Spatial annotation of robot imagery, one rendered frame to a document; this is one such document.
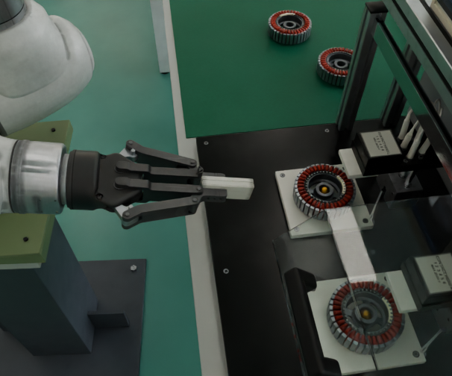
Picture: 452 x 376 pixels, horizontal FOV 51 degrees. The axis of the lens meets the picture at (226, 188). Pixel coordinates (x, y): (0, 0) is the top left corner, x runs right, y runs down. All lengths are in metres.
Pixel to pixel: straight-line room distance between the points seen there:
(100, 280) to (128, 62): 1.20
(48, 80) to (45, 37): 0.07
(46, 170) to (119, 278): 1.15
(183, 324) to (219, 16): 0.96
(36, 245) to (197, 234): 0.28
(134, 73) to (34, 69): 1.57
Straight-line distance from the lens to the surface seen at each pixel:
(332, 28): 1.37
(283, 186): 0.92
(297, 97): 1.14
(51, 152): 0.60
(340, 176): 0.91
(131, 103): 2.26
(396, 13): 0.83
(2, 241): 0.93
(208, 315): 0.82
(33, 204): 0.60
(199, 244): 0.88
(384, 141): 0.84
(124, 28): 2.73
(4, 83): 0.88
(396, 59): 0.81
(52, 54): 0.88
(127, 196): 0.60
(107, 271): 1.73
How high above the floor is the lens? 1.50
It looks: 53 degrees down
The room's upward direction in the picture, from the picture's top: straight up
